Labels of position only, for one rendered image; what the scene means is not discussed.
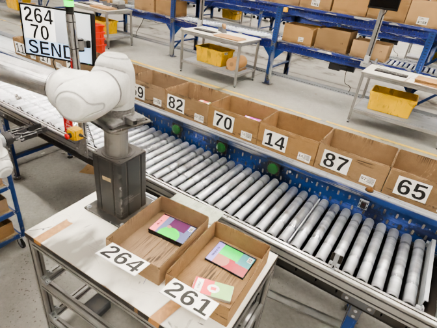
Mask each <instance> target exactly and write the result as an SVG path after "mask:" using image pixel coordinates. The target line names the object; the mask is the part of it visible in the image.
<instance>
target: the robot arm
mask: <svg viewBox="0 0 437 328"><path fill-rule="evenodd" d="M0 81H2V82H4V83H8V84H10V85H14V86H16V87H19V88H22V89H25V90H28V91H31V92H34V93H37V94H40V95H43V96H46V97H47V98H48V100H49V102H50V103H51V105H52V106H53V107H55V108H56V110H57V111H58V112H59V114H60V115H61V116H63V117H64V118H65V119H67V120H69V121H72V122H78V123H84V122H91V121H93V120H95V119H96V120H99V121H100V122H102V123H103V124H105V125H106V126H107V127H108V128H110V129H114V128H116V127H118V126H122V125H125V124H128V125H131V126H136V125H137V121H140V120H144V115H141V114H139V113H137V112H135V107H134V104H135V70H134V67H133V64H132V62H131V60H130V58H128V57H127V55H125V54H123V53H118V52H113V51H106V52H104V53H102V54H101V55H100V56H99V57H98V58H97V60H96V61H95V67H93V69H92V70H91V72H89V71H86V70H76V69H71V68H60V69H58V70H56V71H54V70H50V69H48V68H44V67H42V66H39V65H36V64H33V63H30V62H27V61H23V60H21V59H17V58H15V57H11V56H9V55H5V54H3V53H0ZM34 130H35V131H34ZM27 131H29V132H27ZM46 131H47V126H45V127H42V126H41V123H39V124H35V125H32V126H28V125H27V127H26V126H22V127H19V128H15V129H13V130H8V131H4V132H2V133H0V178H6V177H7V176H10V175H11V174H12V171H13V164H12V162H11V161H10V158H9V155H8V151H7V149H6V146H8V145H12V144H13V143H14V141H18V140H20V141H21V142H23V141H26V140H28V139H32V138H34V137H37V136H38V134H40V133H43V132H46Z"/></svg>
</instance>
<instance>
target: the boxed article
mask: <svg viewBox="0 0 437 328"><path fill-rule="evenodd" d="M192 288H194V289H195V290H197V291H199V292H200V293H202V294H204V295H206V296H208V297H209V298H212V299H215V300H217V301H222V302H224V303H228V304H230V301H231V298H232V294H233V289H234V287H233V286H229V285H227V284H223V283H219V282H215V281H213V280H208V279H204V278H201V277H197V276H196V278H195V280H194V283H193V285H192Z"/></svg>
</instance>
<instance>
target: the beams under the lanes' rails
mask: <svg viewBox="0 0 437 328"><path fill-rule="evenodd" d="M0 115H1V116H3V117H4V118H7V119H9V120H10V121H12V122H14V123H16V124H18V125H19V126H26V127H27V125H25V124H23V123H22V122H20V121H18V120H16V119H14V118H12V117H10V116H8V115H6V114H4V113H2V112H0ZM38 136H40V137H42V138H44V139H46V140H47V141H49V142H51V143H53V144H55V145H57V146H59V147H61V148H63V149H65V150H66V151H68V152H70V153H72V154H73V155H75V156H77V157H80V158H81V159H83V160H85V161H87V162H89V163H91V164H92V165H94V164H93V160H92V159H90V158H86V157H84V156H82V155H81V154H78V153H77V152H76V151H75V150H72V149H71V148H69V147H67V146H65V145H63V144H61V143H59V142H58V141H56V140H54V139H52V138H50V137H48V136H47V135H44V134H43V133H40V134H38ZM146 192H147V193H149V194H151V195H153V196H155V197H157V198H159V197H160V195H158V194H156V193H154V192H153V191H150V190H149V189H146ZM326 213H327V210H325V211H324V213H323V214H322V216H323V217H324V216H325V214H326ZM338 217H339V216H338V215H336V216H335V217H334V220H333V221H334V222H336V220H337V218H338ZM349 223H350V220H347V222H346V223H345V226H346V227H347V226H348V224H349ZM361 227H362V225H359V227H358V229H357V232H360V229H361ZM373 233H374V230H371V233H370V235H369V237H370V238H372V236H373ZM386 238H387V236H384V237H383V239H382V243H385V241H386ZM399 243H400V241H397V243H396V245H395V249H398V248H399ZM412 251H413V247H410V250H409V253H408V254H409V255H412ZM276 263H277V264H279V265H281V266H283V267H284V268H286V269H288V270H290V271H292V272H294V273H296V274H297V275H300V276H301V277H303V278H305V279H307V280H309V281H310V282H312V283H314V284H316V285H318V286H320V287H322V288H324V289H325V290H328V291H329V292H331V293H333V294H335V295H337V296H338V297H340V298H342V299H344V300H345V301H347V302H349V303H351V304H353V305H354V306H356V307H358V308H360V309H362V310H364V311H366V312H368V313H370V314H372V315H374V316H376V317H378V318H380V319H382V320H383V321H385V322H387V323H389V324H391V325H393V326H394V327H396V328H411V327H409V326H407V325H405V324H403V323H401V322H399V321H397V320H395V319H393V318H391V317H389V316H387V315H386V314H384V313H382V312H380V311H378V310H376V309H374V308H373V307H370V306H369V305H366V304H365V303H363V302H361V301H359V300H357V299H355V298H353V297H351V296H350V295H348V294H346V293H344V292H342V291H340V290H338V289H337V288H335V287H333V286H331V285H329V284H327V283H325V282H323V281H321V280H319V279H317V278H315V277H314V276H312V275H310V274H308V273H306V272H304V271H302V270H301V269H299V268H297V267H295V266H292V265H291V264H289V263H287V262H285V261H283V260H281V259H279V258H278V259H277V261H276ZM433 265H434V266H436V267H437V258H436V257H434V261H433Z"/></svg>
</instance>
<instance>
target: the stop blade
mask: <svg viewBox="0 0 437 328"><path fill-rule="evenodd" d="M319 201H320V199H319V200H318V201H317V202H316V204H315V205H314V207H313V208H312V209H311V211H310V212H309V214H307V216H306V218H305V219H304V220H303V222H302V223H301V224H300V226H299V227H298V228H297V230H296V231H295V233H294V234H293V235H292V236H291V238H290V239H289V241H288V244H290V243H291V242H292V241H293V239H294V238H295V236H296V235H297V234H298V232H299V230H300V229H301V228H302V226H303V225H304V223H305V222H306V221H307V220H308V218H309V216H310V215H311V214H312V212H313V211H314V209H315V208H316V207H317V205H318V204H319Z"/></svg>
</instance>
